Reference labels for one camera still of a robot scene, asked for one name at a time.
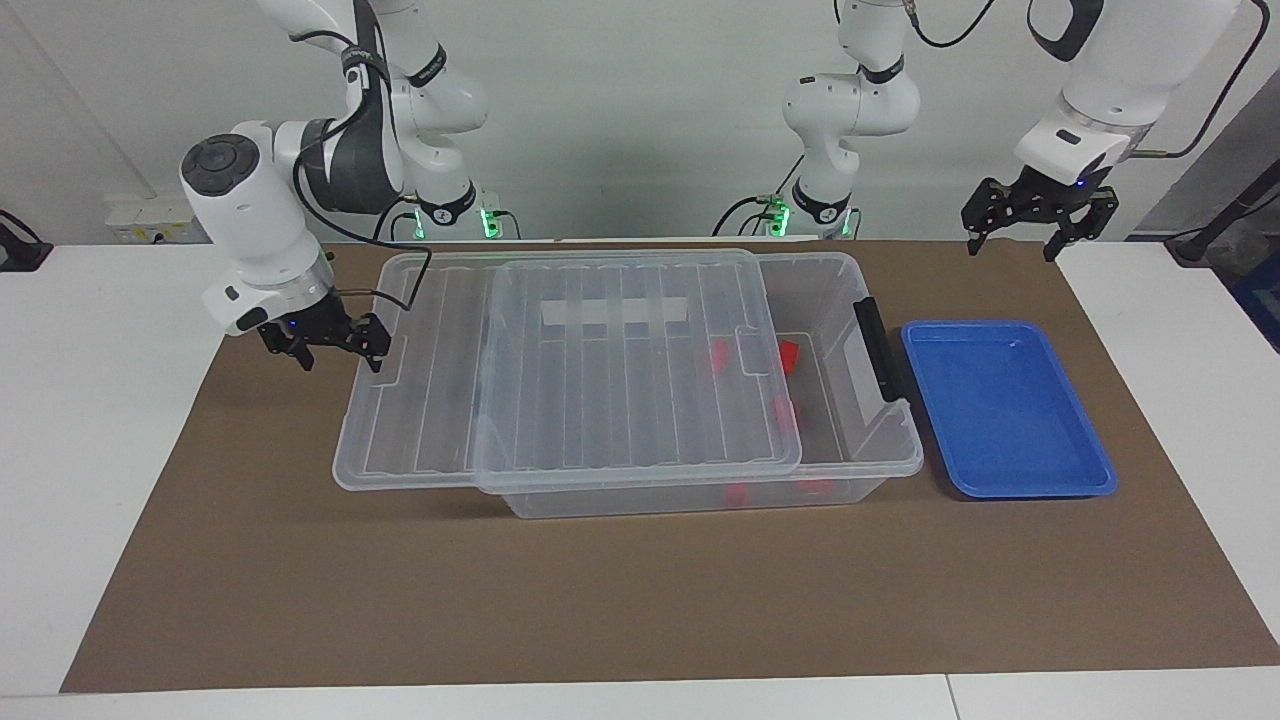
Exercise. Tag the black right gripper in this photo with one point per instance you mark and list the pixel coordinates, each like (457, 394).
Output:
(310, 328)

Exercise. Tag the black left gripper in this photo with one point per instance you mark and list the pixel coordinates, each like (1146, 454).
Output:
(1050, 195)

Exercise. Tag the clear plastic box lid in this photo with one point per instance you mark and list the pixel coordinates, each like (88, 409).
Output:
(600, 400)

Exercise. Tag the red plastic block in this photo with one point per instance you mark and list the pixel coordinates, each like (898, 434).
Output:
(815, 488)
(718, 357)
(790, 357)
(787, 413)
(737, 494)

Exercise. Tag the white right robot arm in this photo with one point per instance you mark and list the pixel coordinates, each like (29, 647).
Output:
(250, 210)

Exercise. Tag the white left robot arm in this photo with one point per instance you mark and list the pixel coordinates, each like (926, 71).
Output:
(1120, 70)

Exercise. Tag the blue plastic tray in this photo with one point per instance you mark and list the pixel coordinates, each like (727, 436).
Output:
(1010, 410)

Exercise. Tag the clear plastic storage box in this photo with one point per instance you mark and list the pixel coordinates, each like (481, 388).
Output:
(860, 430)

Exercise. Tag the black stand pole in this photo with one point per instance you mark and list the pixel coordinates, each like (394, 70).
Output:
(1195, 250)

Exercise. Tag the brown table mat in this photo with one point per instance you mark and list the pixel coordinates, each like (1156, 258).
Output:
(300, 580)

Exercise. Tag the blue crate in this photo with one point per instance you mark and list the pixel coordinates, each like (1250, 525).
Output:
(1262, 310)

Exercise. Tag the black table clamp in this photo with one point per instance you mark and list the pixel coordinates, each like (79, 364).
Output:
(20, 255)

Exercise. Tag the white wall socket box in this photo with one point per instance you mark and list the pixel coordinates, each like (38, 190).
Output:
(150, 220)

